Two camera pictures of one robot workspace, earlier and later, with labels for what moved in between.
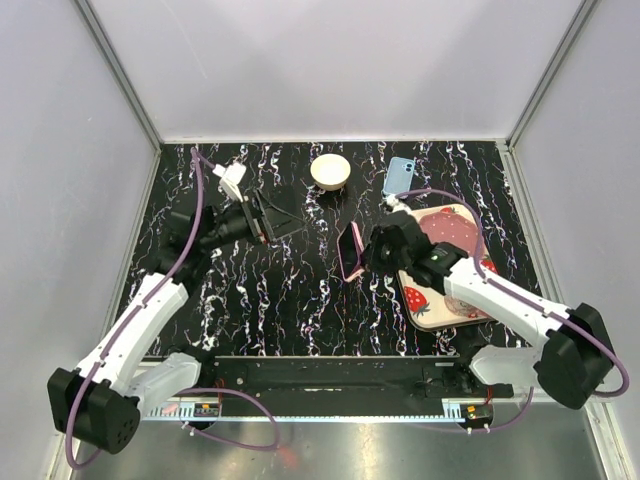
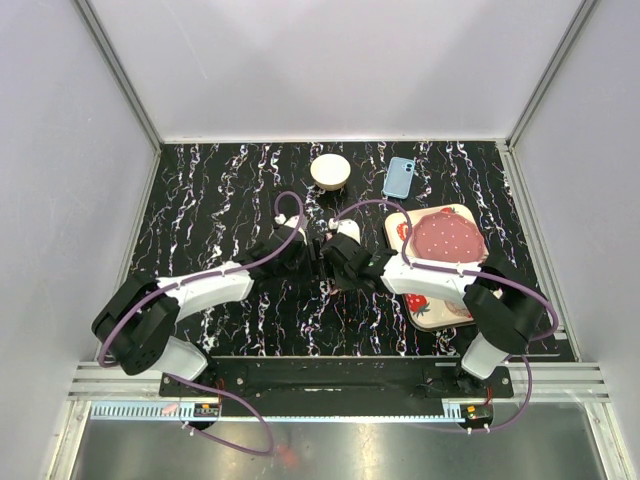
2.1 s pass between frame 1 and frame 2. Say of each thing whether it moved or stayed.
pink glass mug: stayed
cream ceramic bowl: stayed
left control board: stayed
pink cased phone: moved
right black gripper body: moved
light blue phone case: stayed
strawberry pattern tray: stayed
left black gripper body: moved
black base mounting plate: stayed
